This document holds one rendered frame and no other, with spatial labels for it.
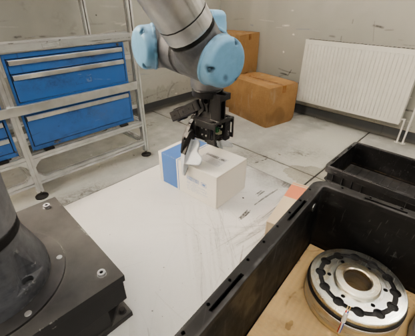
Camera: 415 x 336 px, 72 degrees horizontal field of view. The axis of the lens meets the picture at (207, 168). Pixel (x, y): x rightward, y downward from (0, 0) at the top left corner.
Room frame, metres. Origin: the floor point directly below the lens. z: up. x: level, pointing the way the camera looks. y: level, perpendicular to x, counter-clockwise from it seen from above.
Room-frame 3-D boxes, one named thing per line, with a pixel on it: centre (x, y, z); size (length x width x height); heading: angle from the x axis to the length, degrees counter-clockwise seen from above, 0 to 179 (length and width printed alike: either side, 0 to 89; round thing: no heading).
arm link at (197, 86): (0.64, 0.00, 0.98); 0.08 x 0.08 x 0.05
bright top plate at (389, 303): (0.21, -0.17, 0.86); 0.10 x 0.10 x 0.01
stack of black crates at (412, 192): (0.90, -0.69, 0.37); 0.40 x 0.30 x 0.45; 45
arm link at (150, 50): (0.56, 0.07, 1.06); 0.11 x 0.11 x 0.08; 37
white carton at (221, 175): (0.65, 0.02, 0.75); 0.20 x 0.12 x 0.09; 49
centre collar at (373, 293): (0.21, -0.17, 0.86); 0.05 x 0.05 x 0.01
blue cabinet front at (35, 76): (1.82, 0.82, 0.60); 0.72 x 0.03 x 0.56; 135
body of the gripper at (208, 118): (0.63, -0.01, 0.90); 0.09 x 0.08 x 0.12; 49
